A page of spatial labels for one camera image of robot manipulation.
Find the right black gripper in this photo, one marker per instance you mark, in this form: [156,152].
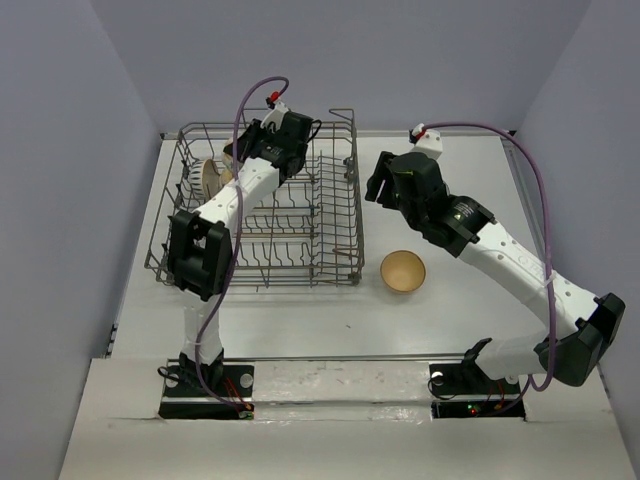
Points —
[377,178]

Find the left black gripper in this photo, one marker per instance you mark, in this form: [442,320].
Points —
[245,142]

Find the leaf patterned white bowl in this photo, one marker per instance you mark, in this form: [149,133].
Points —
[227,175]

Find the white pink rimmed bowl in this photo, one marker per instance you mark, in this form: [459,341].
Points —
[194,178]

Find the tan orange bowl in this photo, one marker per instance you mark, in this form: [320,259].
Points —
[403,271]

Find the yellow blue sun bowl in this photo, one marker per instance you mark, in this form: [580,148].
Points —
[210,179]

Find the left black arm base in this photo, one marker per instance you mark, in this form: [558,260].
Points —
[219,392]

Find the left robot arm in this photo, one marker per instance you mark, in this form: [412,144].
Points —
[204,243]

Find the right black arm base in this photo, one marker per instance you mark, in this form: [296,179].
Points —
[461,390]

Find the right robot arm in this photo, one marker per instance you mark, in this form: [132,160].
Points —
[579,326]

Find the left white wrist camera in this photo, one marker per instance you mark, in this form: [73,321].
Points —
[276,112]

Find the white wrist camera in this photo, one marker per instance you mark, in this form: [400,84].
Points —
[276,112]
[426,141]

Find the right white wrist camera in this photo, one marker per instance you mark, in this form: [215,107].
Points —
[426,141]

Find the grey wire dish rack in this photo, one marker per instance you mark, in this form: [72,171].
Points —
[307,233]

